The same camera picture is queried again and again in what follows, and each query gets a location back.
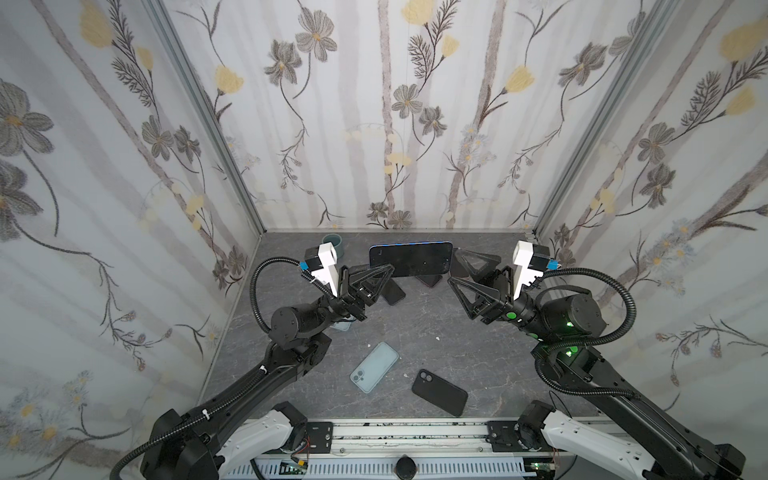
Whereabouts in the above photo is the light blue phone case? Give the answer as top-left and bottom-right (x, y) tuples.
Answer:
(350, 342), (400, 394)

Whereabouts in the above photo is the teal ceramic cup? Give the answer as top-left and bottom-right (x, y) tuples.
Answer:
(322, 233), (344, 260)

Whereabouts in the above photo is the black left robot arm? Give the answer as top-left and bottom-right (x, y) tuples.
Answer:
(109, 256), (395, 479)

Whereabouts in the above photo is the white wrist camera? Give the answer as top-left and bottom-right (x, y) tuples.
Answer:
(512, 240), (560, 300)
(299, 242), (339, 297)

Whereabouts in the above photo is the black knob on rail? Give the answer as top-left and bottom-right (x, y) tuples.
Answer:
(393, 455), (418, 480)

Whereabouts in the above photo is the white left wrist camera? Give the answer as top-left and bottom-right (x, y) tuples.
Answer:
(299, 242), (339, 297)

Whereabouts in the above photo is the black phone case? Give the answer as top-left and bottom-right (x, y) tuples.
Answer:
(411, 369), (468, 417)

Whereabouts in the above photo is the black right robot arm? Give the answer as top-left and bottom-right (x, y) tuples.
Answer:
(448, 241), (745, 479)

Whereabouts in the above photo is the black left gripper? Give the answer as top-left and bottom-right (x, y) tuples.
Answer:
(303, 267), (383, 339)

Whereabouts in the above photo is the blue-edged smartphone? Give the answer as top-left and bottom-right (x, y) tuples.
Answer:
(381, 279), (406, 306)

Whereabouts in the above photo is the clear teal phone case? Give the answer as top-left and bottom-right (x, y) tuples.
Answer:
(332, 321), (353, 331)

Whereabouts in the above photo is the black smartphone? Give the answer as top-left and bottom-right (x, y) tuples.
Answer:
(368, 241), (453, 278)
(417, 275), (443, 288)

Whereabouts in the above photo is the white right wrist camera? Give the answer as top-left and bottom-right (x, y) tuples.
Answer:
(512, 240), (560, 300)

